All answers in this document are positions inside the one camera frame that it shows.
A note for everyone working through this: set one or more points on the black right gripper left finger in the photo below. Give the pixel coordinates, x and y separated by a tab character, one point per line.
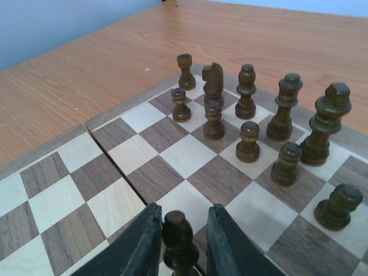
135	252

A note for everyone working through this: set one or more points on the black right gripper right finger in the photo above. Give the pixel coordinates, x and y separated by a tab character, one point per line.
229	251

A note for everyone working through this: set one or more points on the dark wooden king piece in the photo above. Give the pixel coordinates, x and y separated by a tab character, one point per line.
330	108

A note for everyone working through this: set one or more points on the dark wooden chess piece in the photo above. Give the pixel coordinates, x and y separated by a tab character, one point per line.
280	126

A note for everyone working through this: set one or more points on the dark wooden bishop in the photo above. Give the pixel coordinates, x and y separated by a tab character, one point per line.
245	107

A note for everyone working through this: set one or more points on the dark wooden knight piece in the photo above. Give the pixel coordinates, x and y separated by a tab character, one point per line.
213	75

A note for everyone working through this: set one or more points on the dark wooden pawn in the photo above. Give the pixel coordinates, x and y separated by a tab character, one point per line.
181	112

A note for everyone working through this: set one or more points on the wooden folding chess board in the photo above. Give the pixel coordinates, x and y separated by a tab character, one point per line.
67	200

